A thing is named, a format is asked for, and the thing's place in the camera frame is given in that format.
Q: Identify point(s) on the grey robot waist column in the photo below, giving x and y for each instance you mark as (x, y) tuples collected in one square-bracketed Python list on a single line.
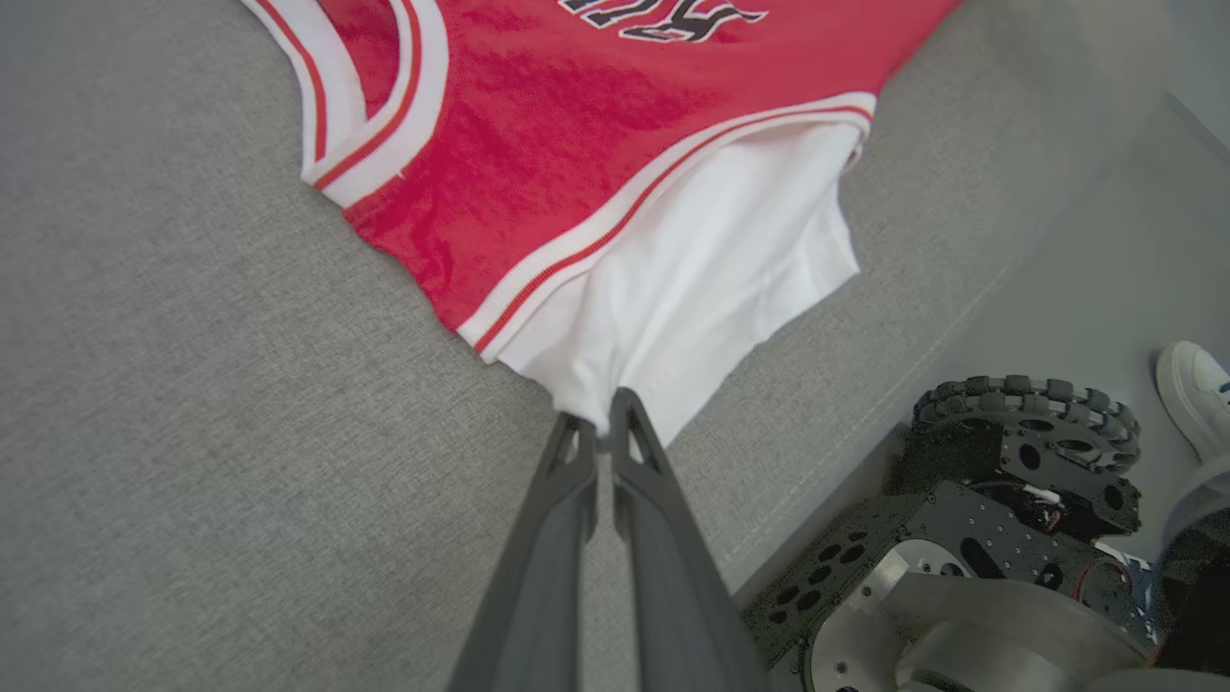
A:
[(961, 625)]

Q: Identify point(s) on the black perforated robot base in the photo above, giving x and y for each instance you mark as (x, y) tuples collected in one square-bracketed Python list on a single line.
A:
[(999, 538)]

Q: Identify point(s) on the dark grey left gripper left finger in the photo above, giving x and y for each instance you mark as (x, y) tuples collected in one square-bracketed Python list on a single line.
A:
[(548, 577)]

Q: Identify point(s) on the red white basketball jersey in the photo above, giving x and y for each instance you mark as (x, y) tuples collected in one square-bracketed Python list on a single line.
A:
[(577, 163)]

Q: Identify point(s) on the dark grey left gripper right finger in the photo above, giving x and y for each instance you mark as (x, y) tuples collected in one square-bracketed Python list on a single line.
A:
[(673, 596)]

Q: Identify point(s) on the person leg dark trousers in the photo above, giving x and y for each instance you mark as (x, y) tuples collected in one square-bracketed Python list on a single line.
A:
[(1196, 586)]

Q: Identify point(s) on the black mecanum wheel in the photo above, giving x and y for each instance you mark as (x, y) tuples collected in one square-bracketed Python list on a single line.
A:
[(1028, 432)]

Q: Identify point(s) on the white shoe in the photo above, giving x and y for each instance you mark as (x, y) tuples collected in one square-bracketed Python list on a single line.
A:
[(1192, 394)]

